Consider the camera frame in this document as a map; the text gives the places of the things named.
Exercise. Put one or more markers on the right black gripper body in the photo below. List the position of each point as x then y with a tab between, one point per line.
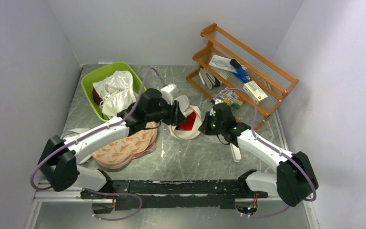
211	127

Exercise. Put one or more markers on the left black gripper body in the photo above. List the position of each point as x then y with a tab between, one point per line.
167	116

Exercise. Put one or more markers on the white satin bra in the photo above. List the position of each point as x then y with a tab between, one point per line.
123	77

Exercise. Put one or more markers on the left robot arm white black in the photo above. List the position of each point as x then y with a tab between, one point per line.
60	159

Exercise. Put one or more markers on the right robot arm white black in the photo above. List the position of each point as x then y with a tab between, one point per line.
293	178

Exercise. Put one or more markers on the red garment in bag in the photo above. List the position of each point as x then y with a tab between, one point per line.
189	123

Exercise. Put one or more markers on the colourful marker pack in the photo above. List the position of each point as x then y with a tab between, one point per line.
232	98

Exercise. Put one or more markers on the white plastic bar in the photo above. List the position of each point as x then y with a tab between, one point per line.
235	153

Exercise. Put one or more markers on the white black items under rack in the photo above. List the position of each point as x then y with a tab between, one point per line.
208	79

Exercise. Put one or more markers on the white green box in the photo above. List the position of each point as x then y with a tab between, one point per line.
257	94

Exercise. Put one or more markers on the orange wooden rack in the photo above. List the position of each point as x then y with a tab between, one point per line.
275	82

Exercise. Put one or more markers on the white packet on rack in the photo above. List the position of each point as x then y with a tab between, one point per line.
222	63

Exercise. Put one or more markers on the white cloth in basin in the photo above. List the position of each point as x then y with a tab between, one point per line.
115	97

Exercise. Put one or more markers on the floral peach placemat stack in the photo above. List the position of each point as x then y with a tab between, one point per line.
119	153

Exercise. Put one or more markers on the green plastic basin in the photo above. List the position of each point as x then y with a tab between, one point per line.
99	75

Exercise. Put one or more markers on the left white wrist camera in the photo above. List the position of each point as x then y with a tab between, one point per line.
169	92

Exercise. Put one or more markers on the blue handled tool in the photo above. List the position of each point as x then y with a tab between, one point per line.
240	74

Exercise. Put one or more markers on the aluminium rail frame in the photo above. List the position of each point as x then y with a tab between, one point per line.
66	210

